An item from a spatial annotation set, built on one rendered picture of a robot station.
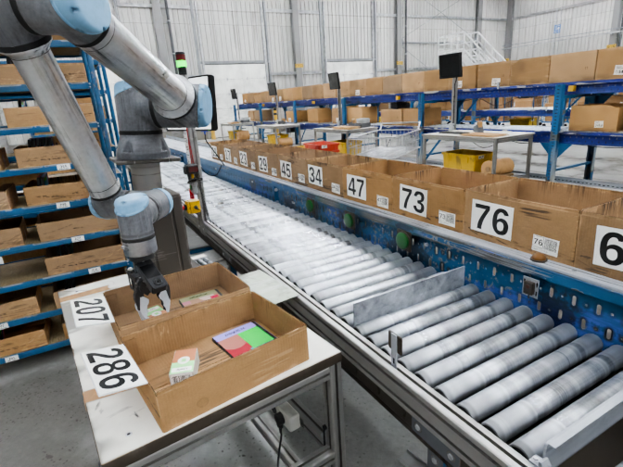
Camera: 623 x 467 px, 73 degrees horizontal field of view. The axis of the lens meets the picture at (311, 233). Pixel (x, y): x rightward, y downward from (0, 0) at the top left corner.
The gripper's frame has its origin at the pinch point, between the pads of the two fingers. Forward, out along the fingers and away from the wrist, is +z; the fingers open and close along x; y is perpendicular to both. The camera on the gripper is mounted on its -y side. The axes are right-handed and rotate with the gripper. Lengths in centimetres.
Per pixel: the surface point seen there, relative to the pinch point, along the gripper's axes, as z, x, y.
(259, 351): -4.9, -4.7, -45.1
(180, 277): -3.9, -15.3, 13.2
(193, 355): -1.1, 3.7, -28.8
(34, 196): -20, -2, 144
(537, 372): 4, -50, -91
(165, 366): 3.0, 8.3, -21.6
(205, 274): -2.5, -23.8, 11.4
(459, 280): 3, -83, -55
